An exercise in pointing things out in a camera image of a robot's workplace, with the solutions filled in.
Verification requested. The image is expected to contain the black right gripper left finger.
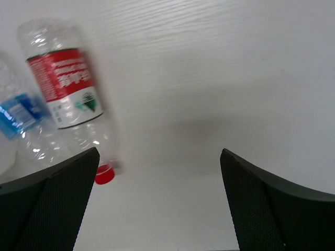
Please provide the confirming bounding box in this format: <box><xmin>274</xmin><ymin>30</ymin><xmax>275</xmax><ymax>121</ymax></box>
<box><xmin>1</xmin><ymin>147</ymin><xmax>100</xmax><ymax>250</ymax></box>

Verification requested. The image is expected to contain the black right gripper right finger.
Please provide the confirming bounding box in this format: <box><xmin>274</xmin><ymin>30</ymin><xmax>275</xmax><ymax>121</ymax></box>
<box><xmin>220</xmin><ymin>149</ymin><xmax>334</xmax><ymax>250</ymax></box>

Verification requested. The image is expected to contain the blue label plastic bottle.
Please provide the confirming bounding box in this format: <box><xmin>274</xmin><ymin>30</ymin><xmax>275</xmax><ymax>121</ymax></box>
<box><xmin>1</xmin><ymin>51</ymin><xmax>70</xmax><ymax>168</ymax></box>

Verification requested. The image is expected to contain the red label plastic bottle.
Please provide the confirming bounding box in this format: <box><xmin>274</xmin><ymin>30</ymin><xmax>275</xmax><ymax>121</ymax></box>
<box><xmin>17</xmin><ymin>18</ymin><xmax>120</xmax><ymax>185</ymax></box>

